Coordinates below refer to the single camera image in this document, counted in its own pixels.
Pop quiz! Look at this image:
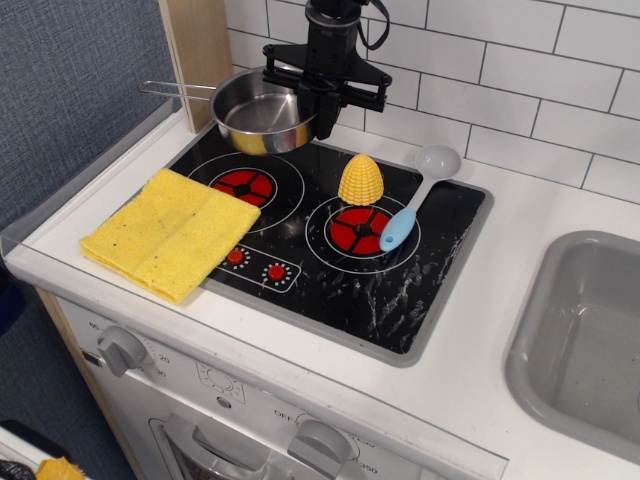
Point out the black toy stove top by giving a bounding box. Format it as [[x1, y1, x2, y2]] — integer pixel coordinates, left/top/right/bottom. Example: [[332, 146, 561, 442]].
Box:
[[171, 129, 493, 366]]

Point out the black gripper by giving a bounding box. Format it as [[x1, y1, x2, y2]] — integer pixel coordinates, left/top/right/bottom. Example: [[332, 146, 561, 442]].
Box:
[[263, 17, 392, 140]]

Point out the grey sink basin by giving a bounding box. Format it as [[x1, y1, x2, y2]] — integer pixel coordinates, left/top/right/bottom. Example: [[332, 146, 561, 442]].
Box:
[[505, 231, 639, 463]]

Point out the grey oven knob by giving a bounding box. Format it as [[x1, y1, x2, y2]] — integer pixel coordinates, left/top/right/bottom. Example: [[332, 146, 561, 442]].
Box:
[[287, 420, 353, 479], [98, 326, 147, 378]]

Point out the yellow toy corn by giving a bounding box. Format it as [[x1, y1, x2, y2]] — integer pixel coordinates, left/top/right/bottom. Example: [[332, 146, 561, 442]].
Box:
[[338, 154, 384, 206]]

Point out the yellow object bottom left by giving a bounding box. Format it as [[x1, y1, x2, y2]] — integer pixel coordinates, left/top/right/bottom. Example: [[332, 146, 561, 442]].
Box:
[[35, 457, 86, 480]]

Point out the wooden side post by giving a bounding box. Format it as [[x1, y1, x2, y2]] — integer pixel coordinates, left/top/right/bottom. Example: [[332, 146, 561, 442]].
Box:
[[158, 0, 233, 133]]

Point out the grey left oven knob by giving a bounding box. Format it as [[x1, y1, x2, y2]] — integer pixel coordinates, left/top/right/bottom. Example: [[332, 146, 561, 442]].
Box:
[[98, 326, 147, 378]]

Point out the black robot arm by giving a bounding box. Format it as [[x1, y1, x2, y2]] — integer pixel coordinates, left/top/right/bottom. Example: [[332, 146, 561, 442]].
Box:
[[263, 1, 392, 140]]

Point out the stainless steel pot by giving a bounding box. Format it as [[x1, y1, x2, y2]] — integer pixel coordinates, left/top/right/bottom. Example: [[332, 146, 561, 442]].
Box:
[[137, 68, 317, 156]]

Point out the white toy oven front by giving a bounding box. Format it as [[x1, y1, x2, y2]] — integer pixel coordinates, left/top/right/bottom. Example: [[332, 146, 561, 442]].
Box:
[[54, 297, 481, 480]]

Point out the yellow folded cloth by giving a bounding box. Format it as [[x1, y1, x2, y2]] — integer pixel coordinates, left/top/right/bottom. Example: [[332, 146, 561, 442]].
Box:
[[80, 169, 260, 304]]

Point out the grey spoon blue handle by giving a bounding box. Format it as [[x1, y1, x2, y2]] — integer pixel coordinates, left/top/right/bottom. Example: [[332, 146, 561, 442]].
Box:
[[380, 145, 461, 252]]

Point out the grey right oven knob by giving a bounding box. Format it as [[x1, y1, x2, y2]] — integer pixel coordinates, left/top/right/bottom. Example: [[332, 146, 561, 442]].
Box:
[[287, 420, 353, 479]]

